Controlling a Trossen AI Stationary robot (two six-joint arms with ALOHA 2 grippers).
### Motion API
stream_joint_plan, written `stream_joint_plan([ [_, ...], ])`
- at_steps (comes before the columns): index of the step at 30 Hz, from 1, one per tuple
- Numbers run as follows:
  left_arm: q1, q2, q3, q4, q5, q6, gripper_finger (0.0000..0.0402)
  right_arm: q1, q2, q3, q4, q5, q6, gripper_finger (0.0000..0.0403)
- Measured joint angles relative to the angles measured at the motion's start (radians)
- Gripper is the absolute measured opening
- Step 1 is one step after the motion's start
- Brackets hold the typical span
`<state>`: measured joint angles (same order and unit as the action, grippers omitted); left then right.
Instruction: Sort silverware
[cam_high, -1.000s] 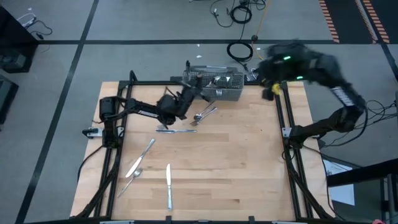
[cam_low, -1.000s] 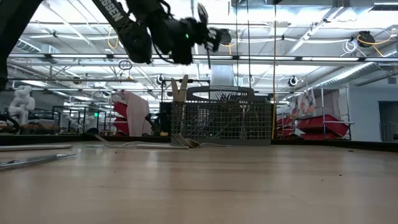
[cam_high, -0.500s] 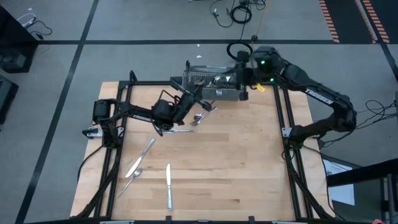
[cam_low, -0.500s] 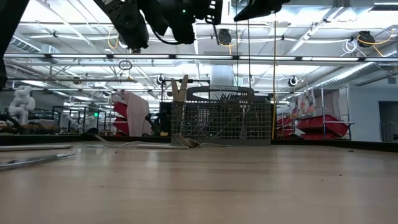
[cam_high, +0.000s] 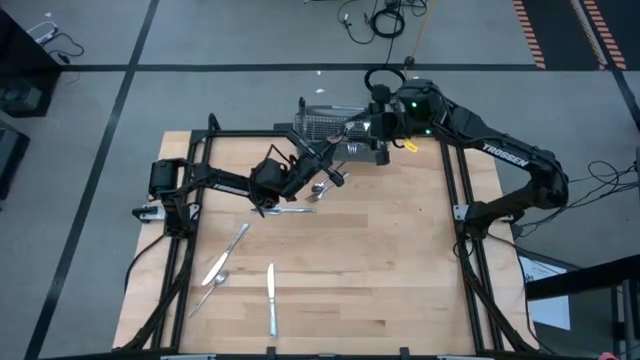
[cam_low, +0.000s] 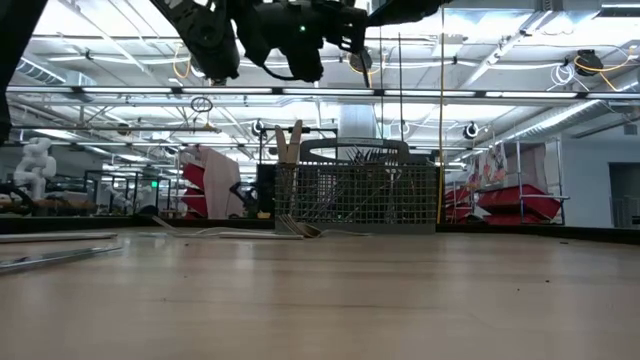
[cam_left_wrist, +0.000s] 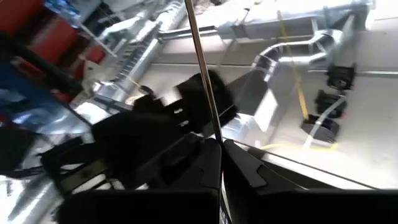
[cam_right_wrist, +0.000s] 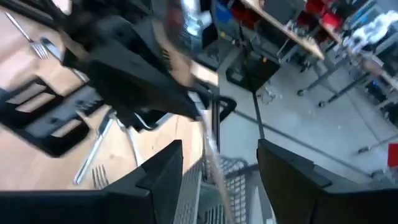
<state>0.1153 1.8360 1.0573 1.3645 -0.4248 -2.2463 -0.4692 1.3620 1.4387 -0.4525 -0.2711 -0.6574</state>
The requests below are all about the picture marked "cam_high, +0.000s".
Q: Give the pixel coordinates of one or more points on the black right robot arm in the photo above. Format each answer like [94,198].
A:
[505,152]

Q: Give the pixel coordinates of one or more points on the silver table knife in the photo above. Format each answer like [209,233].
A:
[301,112]
[271,300]
[222,260]
[285,210]

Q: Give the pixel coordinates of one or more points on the black box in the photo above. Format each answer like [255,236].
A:
[10,160]

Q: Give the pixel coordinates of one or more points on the white paper sheet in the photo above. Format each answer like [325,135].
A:
[550,310]

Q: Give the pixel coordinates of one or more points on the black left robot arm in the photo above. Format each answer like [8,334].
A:
[220,182]

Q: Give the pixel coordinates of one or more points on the silver spoon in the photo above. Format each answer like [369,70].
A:
[318,188]

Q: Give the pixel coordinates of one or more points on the silver fork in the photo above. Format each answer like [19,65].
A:
[320,196]
[220,279]
[352,148]
[340,138]

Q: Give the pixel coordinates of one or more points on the grey mesh cutlery basket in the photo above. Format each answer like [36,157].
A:
[362,152]

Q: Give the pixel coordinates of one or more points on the black cabinet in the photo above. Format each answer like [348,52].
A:
[25,80]

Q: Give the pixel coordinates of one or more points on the black desk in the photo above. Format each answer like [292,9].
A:
[575,280]

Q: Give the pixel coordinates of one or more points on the black mat orange stripes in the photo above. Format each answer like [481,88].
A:
[555,30]

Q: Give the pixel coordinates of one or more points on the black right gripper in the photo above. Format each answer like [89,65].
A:
[384,127]

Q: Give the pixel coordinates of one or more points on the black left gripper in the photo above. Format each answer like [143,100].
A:
[312,172]

